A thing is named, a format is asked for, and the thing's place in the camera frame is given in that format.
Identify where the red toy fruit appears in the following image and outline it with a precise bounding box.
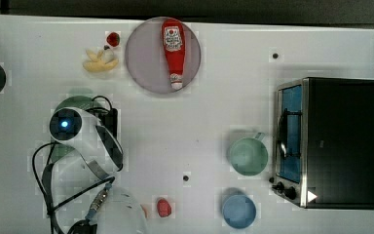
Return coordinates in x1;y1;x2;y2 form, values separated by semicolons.
157;198;172;217

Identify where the blue plastic cup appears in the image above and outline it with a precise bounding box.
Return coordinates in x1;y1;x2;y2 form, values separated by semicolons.
221;188;257;229

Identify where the red toy strawberry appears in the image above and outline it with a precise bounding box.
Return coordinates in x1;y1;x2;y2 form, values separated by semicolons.
106;32;120;48

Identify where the silver toaster oven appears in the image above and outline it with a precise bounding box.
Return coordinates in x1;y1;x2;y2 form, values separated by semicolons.
270;77;374;210

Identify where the grey round plate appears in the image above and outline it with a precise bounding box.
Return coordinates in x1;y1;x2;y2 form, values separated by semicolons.
125;17;202;94

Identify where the green plastic cup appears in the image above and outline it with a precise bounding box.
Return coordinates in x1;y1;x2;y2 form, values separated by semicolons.
228;133;269;176

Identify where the yellow banana peel toy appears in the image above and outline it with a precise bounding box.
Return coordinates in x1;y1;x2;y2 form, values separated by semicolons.
83;49;119;72

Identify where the red ketchup bottle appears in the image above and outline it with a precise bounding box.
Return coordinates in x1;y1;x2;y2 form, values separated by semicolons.
161;19;186;90

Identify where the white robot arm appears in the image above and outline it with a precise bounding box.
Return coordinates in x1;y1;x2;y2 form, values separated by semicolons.
42;107;148;234

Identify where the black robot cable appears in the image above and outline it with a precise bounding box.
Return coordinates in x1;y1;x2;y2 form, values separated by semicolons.
31;95;125;234

